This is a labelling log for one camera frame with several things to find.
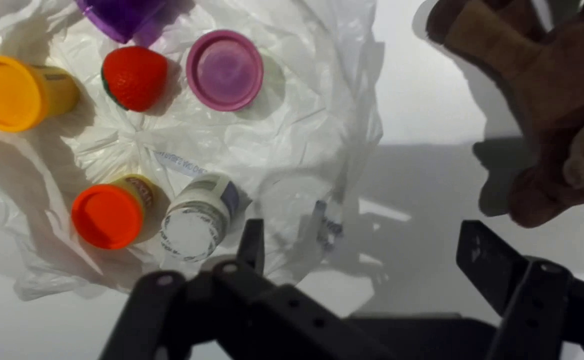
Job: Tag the yellow-lid dough tub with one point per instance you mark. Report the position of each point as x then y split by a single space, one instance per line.
31 95

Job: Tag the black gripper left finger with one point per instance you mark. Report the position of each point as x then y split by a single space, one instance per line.
147 327

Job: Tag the pink-lid dough tub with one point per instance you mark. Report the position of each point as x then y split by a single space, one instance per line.
224 70

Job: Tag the brown plush dog toy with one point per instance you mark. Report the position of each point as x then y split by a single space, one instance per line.
545 76

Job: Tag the red-lid small tub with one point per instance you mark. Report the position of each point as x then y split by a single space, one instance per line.
134 76

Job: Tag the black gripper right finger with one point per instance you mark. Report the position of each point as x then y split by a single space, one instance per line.
528 295

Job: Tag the white-lid small bottle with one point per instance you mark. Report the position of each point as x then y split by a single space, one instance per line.
200 216

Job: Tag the white plastic bag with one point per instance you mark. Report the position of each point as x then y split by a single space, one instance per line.
294 151

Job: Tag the orange-lid dough tub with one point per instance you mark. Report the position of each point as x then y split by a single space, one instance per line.
120 212

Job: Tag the purple dough tub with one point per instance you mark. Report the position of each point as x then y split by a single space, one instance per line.
133 21

